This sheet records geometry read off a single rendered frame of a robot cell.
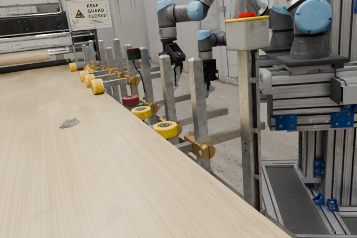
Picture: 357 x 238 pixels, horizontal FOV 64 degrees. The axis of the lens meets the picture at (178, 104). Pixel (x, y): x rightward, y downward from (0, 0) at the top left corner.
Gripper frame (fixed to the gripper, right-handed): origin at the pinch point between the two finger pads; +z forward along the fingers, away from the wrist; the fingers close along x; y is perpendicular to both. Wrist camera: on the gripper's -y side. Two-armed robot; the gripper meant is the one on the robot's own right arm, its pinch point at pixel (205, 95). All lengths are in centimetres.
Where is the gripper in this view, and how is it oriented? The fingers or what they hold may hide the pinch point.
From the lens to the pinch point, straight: 159.2
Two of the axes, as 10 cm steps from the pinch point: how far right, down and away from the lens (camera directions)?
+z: 1.0, 9.6, 2.7
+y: 9.0, -2.0, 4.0
